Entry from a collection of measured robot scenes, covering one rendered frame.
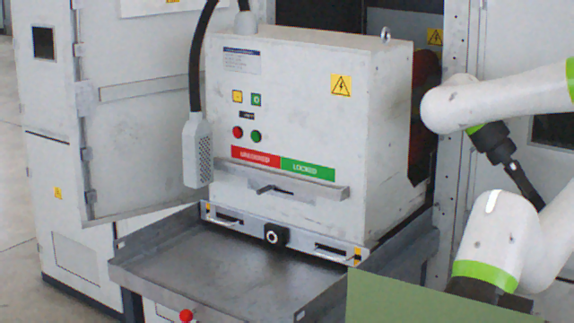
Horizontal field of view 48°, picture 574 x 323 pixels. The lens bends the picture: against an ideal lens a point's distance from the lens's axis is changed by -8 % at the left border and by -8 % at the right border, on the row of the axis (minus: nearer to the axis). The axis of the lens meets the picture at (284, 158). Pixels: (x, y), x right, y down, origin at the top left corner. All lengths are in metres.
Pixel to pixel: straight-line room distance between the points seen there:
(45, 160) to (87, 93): 1.27
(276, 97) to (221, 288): 0.48
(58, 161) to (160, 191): 1.02
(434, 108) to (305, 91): 0.33
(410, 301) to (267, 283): 0.57
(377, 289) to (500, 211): 0.27
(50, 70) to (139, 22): 1.05
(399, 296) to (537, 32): 0.81
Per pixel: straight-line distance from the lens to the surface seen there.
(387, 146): 1.67
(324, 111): 1.62
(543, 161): 1.78
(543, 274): 1.39
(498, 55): 1.75
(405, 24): 2.55
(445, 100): 1.49
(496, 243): 1.23
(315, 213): 1.72
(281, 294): 1.61
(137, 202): 2.09
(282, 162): 1.73
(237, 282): 1.67
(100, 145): 1.99
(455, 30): 1.81
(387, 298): 1.19
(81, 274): 3.23
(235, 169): 1.78
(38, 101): 3.09
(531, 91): 1.41
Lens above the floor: 1.66
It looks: 19 degrees down
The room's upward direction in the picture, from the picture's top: straight up
